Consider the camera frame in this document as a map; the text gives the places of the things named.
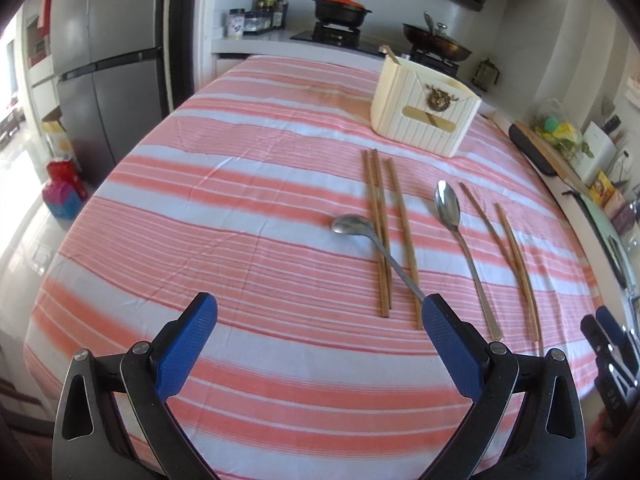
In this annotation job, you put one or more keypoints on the clear spice container rack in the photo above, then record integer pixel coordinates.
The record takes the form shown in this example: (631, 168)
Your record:
(257, 22)

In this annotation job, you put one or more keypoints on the pink white striped tablecloth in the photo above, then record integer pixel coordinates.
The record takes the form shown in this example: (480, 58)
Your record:
(250, 210)

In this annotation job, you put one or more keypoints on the black gas stove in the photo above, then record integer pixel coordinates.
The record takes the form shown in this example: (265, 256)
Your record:
(325, 37)

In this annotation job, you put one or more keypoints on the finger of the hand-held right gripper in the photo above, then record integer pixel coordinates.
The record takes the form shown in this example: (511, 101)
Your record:
(611, 325)
(595, 332)

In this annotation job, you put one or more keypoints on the yellow white cardboard box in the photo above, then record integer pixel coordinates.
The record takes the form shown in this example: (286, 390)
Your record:
(59, 135)

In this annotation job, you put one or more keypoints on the dark wok with glass lid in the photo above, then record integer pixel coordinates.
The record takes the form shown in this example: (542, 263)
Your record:
(440, 45)

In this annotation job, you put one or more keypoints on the red wall hanging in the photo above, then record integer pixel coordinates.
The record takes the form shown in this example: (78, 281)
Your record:
(48, 0)

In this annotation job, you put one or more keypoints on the glass jar with metal frame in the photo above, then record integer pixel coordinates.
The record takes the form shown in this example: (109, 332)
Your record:
(486, 75)

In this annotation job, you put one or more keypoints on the bag of green yellow sponges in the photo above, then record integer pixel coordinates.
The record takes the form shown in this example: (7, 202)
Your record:
(560, 130)

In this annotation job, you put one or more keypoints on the cream ribbed utensil holder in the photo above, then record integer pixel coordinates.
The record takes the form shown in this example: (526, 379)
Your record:
(420, 132)

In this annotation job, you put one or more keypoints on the wooden cutting board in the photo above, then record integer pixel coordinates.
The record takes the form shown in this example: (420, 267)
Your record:
(562, 165)

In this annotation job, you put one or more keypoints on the black pot with orange lid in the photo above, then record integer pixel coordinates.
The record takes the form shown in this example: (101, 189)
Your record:
(340, 12)

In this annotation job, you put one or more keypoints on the round steel soup spoon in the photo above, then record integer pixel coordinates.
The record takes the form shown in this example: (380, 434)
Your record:
(350, 225)

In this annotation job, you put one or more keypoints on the dark sauce bottle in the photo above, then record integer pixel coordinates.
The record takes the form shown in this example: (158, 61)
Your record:
(281, 12)

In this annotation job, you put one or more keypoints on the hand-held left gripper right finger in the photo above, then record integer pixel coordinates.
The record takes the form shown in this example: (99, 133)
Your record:
(450, 347)

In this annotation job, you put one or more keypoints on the grey steel refrigerator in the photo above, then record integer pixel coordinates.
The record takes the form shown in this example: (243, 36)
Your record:
(110, 85)

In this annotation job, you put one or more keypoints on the wooden chopstick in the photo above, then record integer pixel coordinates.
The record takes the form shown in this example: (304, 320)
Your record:
(519, 275)
(482, 217)
(404, 245)
(382, 225)
(390, 55)
(375, 240)

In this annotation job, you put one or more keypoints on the mint green tray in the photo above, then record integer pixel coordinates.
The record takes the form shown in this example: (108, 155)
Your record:
(607, 240)

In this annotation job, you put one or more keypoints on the white jar with black lid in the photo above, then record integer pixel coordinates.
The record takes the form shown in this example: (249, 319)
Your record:
(236, 24)

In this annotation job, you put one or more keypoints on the red blue toy box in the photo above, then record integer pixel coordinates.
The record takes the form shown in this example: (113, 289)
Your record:
(65, 190)

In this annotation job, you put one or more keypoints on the yellow snack packet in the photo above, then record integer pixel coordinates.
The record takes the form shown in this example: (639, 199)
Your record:
(601, 189)

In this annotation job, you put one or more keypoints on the black oblong case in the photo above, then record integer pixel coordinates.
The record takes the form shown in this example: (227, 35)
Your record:
(532, 150)

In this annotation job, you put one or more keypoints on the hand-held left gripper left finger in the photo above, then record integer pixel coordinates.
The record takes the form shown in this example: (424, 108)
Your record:
(187, 345)

